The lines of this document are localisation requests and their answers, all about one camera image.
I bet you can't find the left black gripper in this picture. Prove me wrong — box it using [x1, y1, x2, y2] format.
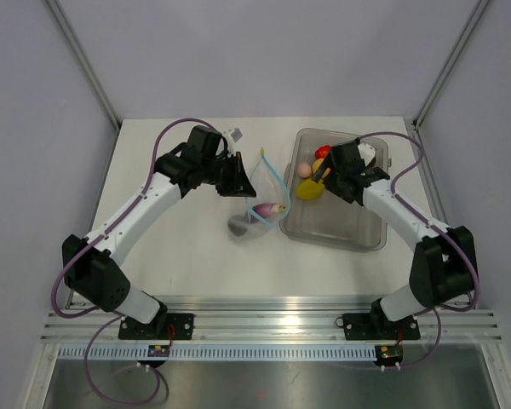
[201, 152, 256, 198]

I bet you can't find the orange toy fruit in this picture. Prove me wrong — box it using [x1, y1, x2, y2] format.
[312, 158, 324, 174]

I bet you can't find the pink toy peach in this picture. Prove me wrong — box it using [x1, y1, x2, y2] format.
[296, 162, 312, 179]

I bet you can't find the dark purple toy mangosteen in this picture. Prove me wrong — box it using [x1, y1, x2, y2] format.
[227, 215, 250, 238]

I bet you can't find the clear zip top bag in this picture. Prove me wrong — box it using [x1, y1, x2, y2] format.
[227, 148, 291, 243]

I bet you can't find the purple toy eggplant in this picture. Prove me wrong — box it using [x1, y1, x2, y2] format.
[252, 203, 287, 219]

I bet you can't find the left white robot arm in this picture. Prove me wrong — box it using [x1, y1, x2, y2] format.
[58, 119, 256, 339]

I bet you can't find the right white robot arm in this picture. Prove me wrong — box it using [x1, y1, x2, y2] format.
[313, 139, 480, 341]

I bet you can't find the clear grey plastic bin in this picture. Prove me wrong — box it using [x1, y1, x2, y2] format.
[279, 128, 387, 251]

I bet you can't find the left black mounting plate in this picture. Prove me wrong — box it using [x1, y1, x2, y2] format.
[118, 313, 195, 341]

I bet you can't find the black mounting plate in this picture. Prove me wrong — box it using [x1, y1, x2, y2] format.
[335, 313, 421, 341]
[118, 313, 195, 341]

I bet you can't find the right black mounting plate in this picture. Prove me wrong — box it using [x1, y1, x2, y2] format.
[335, 313, 421, 341]

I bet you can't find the left small circuit board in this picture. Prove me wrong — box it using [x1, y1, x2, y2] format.
[147, 345, 169, 357]

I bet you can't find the small circuit board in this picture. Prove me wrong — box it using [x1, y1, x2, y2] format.
[147, 345, 169, 357]
[376, 344, 403, 365]

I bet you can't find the right small circuit board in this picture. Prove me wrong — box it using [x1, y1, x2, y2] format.
[376, 344, 403, 365]

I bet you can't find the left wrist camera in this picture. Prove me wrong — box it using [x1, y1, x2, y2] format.
[222, 128, 243, 150]

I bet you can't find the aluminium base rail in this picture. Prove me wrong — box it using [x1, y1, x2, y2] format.
[40, 296, 502, 346]

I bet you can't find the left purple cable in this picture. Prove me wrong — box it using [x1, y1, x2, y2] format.
[50, 118, 169, 406]

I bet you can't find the purple cable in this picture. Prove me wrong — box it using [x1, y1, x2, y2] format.
[50, 118, 169, 406]
[323, 130, 481, 372]

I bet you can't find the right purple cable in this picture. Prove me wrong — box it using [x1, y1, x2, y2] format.
[323, 130, 481, 372]

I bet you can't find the left aluminium frame post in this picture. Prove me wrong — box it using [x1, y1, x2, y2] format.
[42, 0, 122, 134]

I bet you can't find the aluminium frame post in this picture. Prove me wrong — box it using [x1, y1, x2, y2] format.
[42, 0, 122, 134]
[412, 0, 493, 133]

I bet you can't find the white slotted cable duct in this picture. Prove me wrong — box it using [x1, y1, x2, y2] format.
[58, 343, 376, 362]

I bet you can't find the right aluminium frame post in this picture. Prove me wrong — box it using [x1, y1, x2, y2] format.
[412, 0, 493, 133]

